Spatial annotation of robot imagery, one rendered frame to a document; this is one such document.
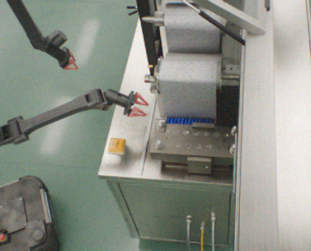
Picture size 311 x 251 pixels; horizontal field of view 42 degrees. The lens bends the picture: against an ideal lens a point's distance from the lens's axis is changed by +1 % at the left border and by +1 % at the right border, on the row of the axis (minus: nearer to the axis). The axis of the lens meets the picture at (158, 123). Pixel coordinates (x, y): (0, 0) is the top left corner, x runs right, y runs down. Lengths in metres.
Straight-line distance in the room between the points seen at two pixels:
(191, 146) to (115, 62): 2.00
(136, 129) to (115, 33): 2.03
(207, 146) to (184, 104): 0.21
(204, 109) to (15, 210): 1.46
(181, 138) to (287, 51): 0.58
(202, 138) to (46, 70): 2.27
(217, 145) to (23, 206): 1.43
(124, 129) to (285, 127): 0.93
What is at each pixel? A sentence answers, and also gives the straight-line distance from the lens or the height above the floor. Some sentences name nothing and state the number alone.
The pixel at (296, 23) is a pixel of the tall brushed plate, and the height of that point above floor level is 1.44.
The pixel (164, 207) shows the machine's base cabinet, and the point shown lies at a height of 0.59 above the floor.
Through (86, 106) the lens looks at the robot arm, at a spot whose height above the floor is 1.19.
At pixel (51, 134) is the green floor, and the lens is 3.29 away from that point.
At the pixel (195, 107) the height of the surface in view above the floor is 1.11.
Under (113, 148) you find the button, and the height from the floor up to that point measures 0.92.
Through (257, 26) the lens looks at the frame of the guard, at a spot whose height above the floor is 1.68.
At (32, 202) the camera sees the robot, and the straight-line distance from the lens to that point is 2.74.
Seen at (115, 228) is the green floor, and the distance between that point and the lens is 2.77.
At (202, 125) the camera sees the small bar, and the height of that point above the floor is 1.05.
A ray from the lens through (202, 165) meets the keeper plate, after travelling 1.76.
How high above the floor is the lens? 2.51
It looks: 53 degrees down
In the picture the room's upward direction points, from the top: 11 degrees counter-clockwise
